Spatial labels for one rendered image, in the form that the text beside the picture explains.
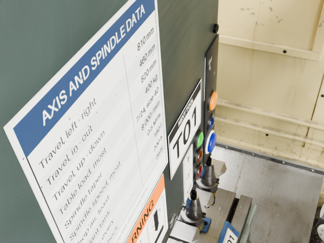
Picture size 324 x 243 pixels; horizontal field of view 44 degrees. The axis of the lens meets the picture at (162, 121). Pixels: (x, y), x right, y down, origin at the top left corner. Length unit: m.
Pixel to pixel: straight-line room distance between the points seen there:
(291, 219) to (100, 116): 1.38
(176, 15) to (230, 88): 1.12
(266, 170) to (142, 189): 1.28
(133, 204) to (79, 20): 0.19
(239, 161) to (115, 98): 1.39
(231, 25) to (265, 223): 0.74
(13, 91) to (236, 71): 1.25
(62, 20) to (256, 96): 1.27
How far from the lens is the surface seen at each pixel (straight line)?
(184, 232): 1.00
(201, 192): 1.07
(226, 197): 1.45
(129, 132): 0.30
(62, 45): 0.21
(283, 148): 1.59
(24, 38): 0.19
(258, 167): 1.63
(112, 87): 0.26
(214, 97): 0.52
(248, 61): 1.37
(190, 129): 0.47
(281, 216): 1.59
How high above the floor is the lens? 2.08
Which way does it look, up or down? 44 degrees down
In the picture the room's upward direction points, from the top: 4 degrees counter-clockwise
